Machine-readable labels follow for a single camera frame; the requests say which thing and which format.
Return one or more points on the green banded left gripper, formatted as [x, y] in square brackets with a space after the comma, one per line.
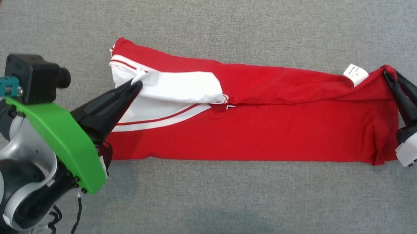
[59, 134]

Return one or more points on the red Bulls 23 jersey shirt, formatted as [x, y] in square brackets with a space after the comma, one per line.
[267, 129]

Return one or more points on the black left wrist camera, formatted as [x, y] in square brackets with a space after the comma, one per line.
[34, 77]

